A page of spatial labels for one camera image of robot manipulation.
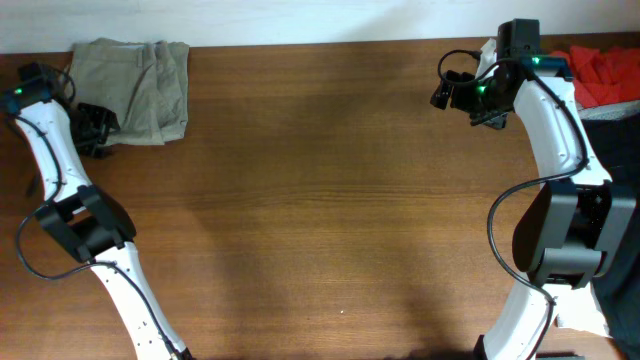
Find khaki green shorts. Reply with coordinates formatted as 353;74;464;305
70;38;190;146

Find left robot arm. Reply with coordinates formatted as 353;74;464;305
1;62;192;360

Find dark navy garment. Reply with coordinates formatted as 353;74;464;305
579;113;640;360

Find red cloth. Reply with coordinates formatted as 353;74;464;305
551;45;639;108

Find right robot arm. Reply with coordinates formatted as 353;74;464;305
431;51;637;359

